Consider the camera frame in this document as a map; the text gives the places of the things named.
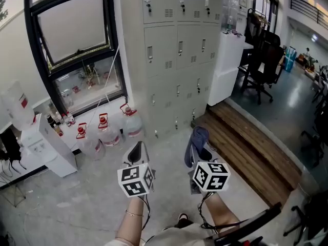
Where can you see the white water dispenser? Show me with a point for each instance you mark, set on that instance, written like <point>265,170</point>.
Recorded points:
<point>48,147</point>

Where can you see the grey metal locker doors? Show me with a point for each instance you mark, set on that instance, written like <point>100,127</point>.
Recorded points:
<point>176,55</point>

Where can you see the black rolling chair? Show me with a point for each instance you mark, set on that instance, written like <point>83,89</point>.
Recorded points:
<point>317,137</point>

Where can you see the black office chair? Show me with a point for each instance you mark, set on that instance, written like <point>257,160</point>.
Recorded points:
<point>264,60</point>

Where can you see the person's dark shoe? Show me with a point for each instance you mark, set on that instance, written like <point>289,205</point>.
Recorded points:
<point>183,220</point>

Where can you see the clear plastic drink bottle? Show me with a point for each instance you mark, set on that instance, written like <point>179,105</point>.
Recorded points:
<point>229,24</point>

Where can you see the white pedestal cabinet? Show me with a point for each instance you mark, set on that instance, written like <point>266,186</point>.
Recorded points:
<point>224,70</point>

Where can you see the clear dispenser water bottle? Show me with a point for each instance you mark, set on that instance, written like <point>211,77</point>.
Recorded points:
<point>16,106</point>

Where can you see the person's beige clothing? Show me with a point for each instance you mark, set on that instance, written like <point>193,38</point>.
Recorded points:
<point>176,236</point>

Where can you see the wooden step platform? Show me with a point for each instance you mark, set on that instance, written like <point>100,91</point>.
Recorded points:
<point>243,147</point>

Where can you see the black curved bar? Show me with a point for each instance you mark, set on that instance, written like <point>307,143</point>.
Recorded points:
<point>251,223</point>

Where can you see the black chair with star base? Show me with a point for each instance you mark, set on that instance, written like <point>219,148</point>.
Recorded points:
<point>311,219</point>

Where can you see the row of small bottles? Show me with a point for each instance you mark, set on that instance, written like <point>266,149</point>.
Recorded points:
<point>61,122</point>

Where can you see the person's left forearm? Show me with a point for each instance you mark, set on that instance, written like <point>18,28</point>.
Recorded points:
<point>129,224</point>

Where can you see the blue bin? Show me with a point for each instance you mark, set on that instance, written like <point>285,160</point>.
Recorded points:
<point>290,59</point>

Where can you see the blue-grey cloth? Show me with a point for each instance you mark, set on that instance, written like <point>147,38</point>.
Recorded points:
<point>196,145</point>

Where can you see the black balcony railing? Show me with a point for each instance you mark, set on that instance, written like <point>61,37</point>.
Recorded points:
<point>307,9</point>

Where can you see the person's right forearm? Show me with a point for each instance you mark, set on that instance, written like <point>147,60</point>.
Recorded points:
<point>220,211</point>

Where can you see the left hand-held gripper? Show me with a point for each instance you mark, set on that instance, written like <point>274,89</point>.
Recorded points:
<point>133,179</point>

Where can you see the red capped water jug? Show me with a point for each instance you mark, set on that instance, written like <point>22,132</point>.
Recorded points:
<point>89,145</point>
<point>132,123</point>
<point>109,132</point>

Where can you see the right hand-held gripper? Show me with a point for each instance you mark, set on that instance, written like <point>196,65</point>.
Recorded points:
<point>210,177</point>

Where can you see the black framed window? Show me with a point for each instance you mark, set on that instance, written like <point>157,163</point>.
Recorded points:
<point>77,47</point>

